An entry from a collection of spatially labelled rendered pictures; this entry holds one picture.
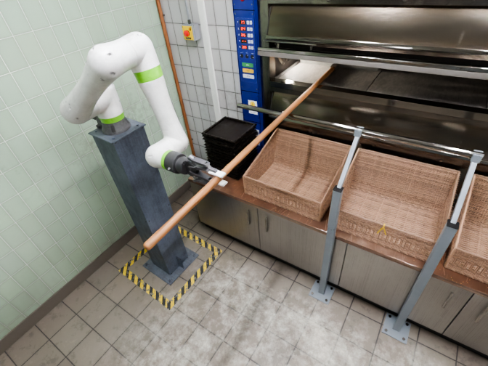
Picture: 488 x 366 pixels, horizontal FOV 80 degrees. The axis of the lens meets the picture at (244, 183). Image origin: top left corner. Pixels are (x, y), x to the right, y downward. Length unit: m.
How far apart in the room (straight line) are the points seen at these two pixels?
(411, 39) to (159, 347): 2.22
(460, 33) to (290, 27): 0.82
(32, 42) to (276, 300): 2.10
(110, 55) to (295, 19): 1.09
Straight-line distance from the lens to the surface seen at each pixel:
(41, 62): 2.07
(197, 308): 2.23
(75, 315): 2.55
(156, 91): 1.34
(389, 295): 2.04
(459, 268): 1.81
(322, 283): 2.12
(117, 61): 1.22
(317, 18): 1.87
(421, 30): 1.74
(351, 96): 1.91
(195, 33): 2.29
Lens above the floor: 1.93
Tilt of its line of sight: 40 degrees down
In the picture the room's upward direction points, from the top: 6 degrees counter-clockwise
